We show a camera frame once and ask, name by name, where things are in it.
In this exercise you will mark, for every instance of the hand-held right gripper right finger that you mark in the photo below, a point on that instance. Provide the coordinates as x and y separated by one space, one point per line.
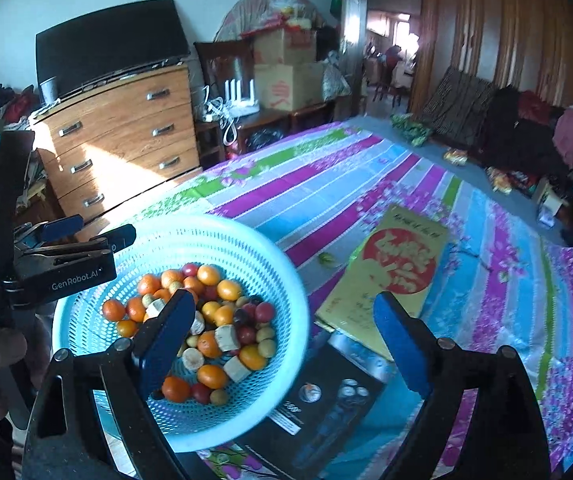
401 345

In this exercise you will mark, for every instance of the black flat television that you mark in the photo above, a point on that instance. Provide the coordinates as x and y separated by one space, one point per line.
111 45

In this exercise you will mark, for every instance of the striped dark cushion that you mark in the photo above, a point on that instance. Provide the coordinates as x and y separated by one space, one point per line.
458 100

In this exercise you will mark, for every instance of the black shaver box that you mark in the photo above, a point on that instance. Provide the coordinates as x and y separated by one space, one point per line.
326 425

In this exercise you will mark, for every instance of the floral striped bedsheet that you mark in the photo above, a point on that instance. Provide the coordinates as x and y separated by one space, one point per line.
366 170

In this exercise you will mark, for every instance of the black plastic bag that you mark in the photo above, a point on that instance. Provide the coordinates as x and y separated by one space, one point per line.
262 139

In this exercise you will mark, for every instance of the pile of mandarin oranges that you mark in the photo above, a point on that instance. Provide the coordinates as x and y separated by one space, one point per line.
210 345

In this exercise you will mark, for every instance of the yellow paper bag red circle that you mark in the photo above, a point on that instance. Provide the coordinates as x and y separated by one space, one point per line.
351 320

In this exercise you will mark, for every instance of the green wall sticker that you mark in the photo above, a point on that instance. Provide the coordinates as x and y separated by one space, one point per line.
336 1

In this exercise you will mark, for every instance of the dark purple cherry tomato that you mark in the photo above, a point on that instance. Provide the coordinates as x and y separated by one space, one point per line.
240 316

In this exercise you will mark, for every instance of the pile of dark clothes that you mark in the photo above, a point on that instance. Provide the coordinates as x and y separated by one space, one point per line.
521 135

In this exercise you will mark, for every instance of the pink cloth-covered bundle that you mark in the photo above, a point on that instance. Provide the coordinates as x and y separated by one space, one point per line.
246 10

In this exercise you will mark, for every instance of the large cardboard box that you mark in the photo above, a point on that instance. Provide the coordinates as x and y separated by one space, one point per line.
289 87

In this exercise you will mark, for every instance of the white router with antennas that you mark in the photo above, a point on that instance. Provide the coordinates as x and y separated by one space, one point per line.
246 102

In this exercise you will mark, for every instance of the peeled banana chunk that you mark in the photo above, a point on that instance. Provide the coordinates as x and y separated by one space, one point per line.
155 307
236 367
227 337
192 359
197 322

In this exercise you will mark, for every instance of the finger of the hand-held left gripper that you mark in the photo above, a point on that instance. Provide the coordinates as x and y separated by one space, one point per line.
61 225
116 237

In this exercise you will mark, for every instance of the light blue plastic basket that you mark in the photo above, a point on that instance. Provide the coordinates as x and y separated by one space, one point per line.
266 270

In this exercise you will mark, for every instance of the small cardboard box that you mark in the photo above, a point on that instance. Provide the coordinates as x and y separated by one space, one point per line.
284 47

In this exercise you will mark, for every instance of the green snack packet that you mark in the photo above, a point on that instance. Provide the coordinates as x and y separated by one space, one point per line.
409 128

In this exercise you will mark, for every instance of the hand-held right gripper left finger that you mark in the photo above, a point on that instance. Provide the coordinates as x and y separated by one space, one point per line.
166 345

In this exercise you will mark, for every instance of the yellow snack packet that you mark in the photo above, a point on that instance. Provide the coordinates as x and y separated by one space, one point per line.
456 156

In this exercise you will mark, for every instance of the orange snack packet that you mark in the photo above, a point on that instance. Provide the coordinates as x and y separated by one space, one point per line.
500 181

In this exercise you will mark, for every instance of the small blue carton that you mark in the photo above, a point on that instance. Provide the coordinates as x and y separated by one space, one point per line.
546 216

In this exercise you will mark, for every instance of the wooden chest of drawers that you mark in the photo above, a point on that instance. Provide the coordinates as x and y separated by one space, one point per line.
116 130

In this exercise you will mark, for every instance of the wooden dining chair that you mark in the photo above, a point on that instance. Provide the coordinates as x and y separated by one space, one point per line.
391 77

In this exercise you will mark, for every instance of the clear plastic bag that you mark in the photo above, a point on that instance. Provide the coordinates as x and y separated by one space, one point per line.
335 80

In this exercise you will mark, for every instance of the dark wooden low table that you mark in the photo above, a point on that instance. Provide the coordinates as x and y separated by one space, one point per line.
276 120

